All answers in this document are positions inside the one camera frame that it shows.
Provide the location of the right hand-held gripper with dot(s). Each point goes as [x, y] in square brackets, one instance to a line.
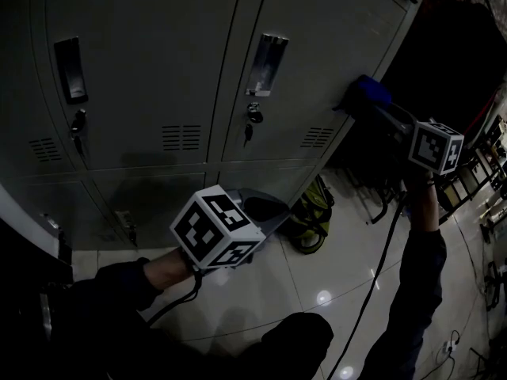
[433, 149]

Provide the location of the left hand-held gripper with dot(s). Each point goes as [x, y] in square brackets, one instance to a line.
[214, 232]

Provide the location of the blue wiping cloth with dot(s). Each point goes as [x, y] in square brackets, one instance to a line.
[374, 87]

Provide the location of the grey metal locker door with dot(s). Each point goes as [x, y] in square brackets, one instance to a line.
[317, 54]

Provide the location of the person's right forearm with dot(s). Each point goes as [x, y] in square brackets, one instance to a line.
[424, 212]

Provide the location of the person's left forearm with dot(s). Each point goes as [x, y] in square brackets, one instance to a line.
[166, 273]

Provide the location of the grey metal locker cabinet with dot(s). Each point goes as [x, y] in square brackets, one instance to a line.
[158, 172]

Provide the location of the yellow-green backpack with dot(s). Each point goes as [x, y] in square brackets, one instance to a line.
[313, 224]

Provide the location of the black wrist band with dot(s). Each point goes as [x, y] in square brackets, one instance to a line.
[429, 182]

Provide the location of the small dangling key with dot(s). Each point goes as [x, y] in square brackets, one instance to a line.
[78, 144]
[248, 133]

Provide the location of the black padlock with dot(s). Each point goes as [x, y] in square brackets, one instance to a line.
[255, 115]

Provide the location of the person's black trouser leg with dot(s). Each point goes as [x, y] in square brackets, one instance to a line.
[301, 339]

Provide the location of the black metal stand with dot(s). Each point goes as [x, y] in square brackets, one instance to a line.
[495, 287]

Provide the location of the white metal lockers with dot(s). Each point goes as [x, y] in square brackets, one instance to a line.
[150, 54]

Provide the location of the keys in left lock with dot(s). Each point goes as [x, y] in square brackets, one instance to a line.
[79, 119]

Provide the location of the person's dark torso clothing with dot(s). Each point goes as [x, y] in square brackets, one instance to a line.
[99, 346]

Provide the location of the white power strip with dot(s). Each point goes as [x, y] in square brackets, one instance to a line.
[449, 346]

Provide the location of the black metal frame shelf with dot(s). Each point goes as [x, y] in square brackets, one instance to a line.
[471, 196]

